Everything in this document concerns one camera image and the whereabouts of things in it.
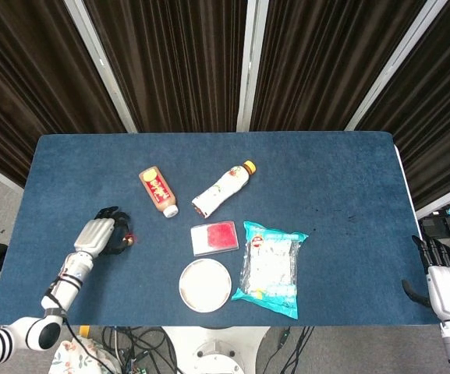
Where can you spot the white round plate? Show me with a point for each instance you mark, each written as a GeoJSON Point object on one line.
{"type": "Point", "coordinates": [205, 285]}

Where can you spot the red ink pad, clear case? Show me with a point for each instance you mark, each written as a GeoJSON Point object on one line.
{"type": "Point", "coordinates": [215, 237]}

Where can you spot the yellow floor object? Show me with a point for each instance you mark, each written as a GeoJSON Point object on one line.
{"type": "Point", "coordinates": [85, 330]}

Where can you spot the blue table cloth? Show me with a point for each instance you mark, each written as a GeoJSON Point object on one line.
{"type": "Point", "coordinates": [287, 175]}

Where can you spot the floral cloth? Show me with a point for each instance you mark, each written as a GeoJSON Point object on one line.
{"type": "Point", "coordinates": [68, 360]}

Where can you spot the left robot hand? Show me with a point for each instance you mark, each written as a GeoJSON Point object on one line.
{"type": "Point", "coordinates": [94, 235]}

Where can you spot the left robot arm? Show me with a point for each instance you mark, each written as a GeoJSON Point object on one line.
{"type": "Point", "coordinates": [72, 276]}

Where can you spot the teal snack bag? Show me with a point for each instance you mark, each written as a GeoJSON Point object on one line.
{"type": "Point", "coordinates": [269, 269]}

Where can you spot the white partition post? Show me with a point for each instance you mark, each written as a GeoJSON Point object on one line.
{"type": "Point", "coordinates": [396, 66]}
{"type": "Point", "coordinates": [100, 70]}
{"type": "Point", "coordinates": [250, 66]}

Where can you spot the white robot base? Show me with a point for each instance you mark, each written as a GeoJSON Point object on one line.
{"type": "Point", "coordinates": [213, 350]}

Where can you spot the white table frame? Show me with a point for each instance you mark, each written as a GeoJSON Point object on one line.
{"type": "Point", "coordinates": [404, 175]}

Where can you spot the dark brown curtain panel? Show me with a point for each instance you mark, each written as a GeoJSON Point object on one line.
{"type": "Point", "coordinates": [170, 58]}
{"type": "Point", "coordinates": [326, 58]}
{"type": "Point", "coordinates": [435, 117]}
{"type": "Point", "coordinates": [22, 97]}

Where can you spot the brown bottle with red label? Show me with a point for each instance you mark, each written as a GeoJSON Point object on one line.
{"type": "Point", "coordinates": [158, 191]}

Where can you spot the black equipment with teal lights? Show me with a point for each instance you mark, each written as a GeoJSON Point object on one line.
{"type": "Point", "coordinates": [445, 224]}

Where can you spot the white-label tea bottle, yellow cap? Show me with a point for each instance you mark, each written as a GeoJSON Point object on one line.
{"type": "Point", "coordinates": [224, 189]}

